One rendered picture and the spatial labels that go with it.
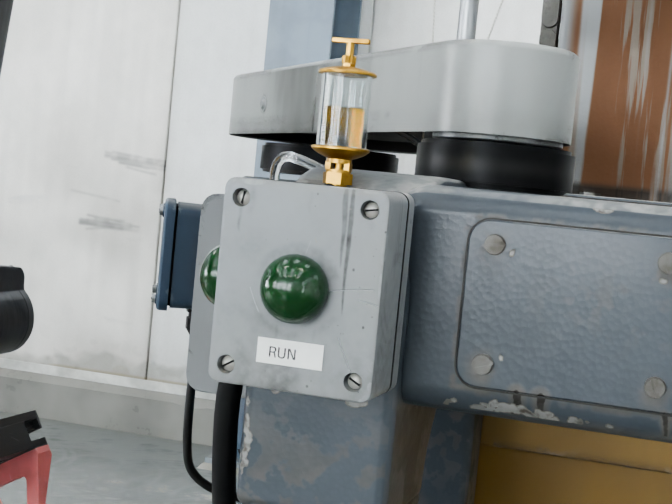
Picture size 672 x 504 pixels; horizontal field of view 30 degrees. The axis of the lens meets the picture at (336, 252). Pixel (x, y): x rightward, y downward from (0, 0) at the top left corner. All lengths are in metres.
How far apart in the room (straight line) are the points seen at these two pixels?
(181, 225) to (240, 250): 0.50
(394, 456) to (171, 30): 5.83
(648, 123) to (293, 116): 0.30
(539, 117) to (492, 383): 0.18
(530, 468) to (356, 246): 0.38
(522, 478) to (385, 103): 0.28
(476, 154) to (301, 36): 4.96
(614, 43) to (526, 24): 4.80
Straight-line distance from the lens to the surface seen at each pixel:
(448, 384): 0.58
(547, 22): 1.13
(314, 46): 5.60
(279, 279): 0.52
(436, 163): 0.69
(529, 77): 0.69
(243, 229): 0.54
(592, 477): 0.87
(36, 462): 0.90
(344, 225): 0.53
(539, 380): 0.57
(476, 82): 0.69
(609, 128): 1.06
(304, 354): 0.54
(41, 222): 6.64
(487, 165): 0.68
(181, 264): 1.04
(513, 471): 0.87
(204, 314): 1.03
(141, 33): 6.44
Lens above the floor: 1.33
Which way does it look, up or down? 3 degrees down
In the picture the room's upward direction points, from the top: 6 degrees clockwise
